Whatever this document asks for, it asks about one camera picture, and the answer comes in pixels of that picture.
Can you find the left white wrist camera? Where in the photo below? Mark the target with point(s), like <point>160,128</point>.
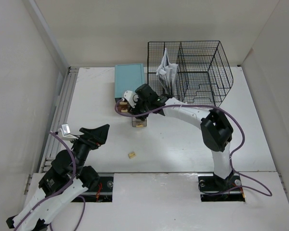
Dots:
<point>65,134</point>

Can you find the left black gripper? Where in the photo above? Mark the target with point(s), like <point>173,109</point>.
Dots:
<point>94,137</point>

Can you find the white paper booklet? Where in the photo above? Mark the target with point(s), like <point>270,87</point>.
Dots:
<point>166,73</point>

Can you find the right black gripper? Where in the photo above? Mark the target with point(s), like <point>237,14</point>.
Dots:
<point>135,110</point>

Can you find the black wire mesh organizer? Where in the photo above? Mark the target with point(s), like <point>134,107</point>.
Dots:
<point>203,73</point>

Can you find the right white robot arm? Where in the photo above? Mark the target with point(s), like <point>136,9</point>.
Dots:
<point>215,128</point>

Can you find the aluminium rail frame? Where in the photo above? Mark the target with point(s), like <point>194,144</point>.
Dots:
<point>62,103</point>

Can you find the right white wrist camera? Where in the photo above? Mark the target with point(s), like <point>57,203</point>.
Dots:
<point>131,98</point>

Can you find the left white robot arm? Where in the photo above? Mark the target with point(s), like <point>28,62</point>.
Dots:
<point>67,179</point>

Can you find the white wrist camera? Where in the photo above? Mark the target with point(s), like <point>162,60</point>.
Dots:
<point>131,98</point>
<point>65,134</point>

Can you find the teal mini drawer cabinet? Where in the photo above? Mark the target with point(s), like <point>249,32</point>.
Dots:
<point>127,77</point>

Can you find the small wooden eraser block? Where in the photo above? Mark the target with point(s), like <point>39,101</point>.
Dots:
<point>131,155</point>

